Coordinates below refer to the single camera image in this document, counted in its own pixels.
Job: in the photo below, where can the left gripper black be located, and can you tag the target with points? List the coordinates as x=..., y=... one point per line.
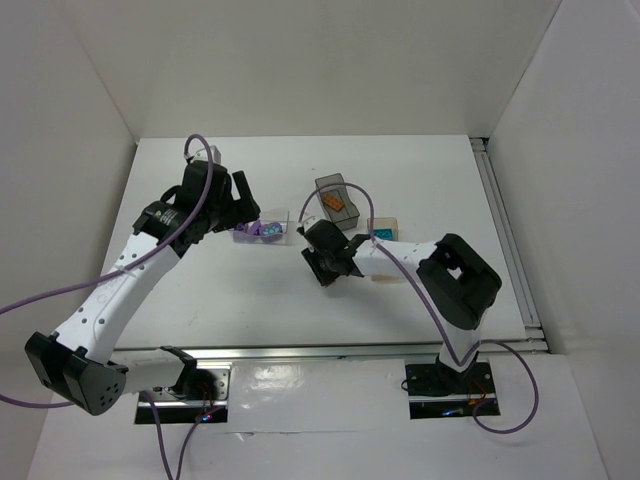
x=233, y=201

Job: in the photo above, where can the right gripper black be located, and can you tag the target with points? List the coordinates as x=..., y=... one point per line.
x=316, y=265

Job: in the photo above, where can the light purple curved lego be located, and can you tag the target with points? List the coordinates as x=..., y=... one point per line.
x=257, y=229

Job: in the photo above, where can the purple rounded printed lego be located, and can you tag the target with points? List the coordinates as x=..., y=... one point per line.
x=273, y=229

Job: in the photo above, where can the long teal lego brick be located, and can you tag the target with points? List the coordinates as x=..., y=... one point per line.
x=384, y=234

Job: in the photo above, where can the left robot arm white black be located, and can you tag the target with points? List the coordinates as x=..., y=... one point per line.
x=75, y=360

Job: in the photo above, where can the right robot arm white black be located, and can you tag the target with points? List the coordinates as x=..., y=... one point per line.
x=455, y=284

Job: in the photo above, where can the clear plastic container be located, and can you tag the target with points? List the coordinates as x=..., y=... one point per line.
x=274, y=215

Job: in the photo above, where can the dark grey plastic container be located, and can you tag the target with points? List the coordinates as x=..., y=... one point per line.
x=348, y=217

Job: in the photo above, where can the amber plastic container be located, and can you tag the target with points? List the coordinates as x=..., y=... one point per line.
x=381, y=223

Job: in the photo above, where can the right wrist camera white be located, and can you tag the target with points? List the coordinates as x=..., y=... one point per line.
x=307, y=222

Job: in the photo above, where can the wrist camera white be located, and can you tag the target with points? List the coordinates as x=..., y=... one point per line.
x=307, y=222
x=202, y=154

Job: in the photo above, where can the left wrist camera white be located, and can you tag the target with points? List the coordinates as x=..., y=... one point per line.
x=202, y=154

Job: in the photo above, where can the aluminium rail front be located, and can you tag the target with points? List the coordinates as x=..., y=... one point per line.
x=343, y=351

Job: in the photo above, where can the aluminium rail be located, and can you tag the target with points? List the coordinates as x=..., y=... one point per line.
x=534, y=331
x=343, y=351

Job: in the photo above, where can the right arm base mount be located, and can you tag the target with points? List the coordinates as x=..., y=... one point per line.
x=433, y=394

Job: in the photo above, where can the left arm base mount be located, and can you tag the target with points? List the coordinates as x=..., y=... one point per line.
x=205, y=391

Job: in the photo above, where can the aluminium rail right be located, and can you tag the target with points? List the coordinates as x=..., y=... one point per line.
x=534, y=331

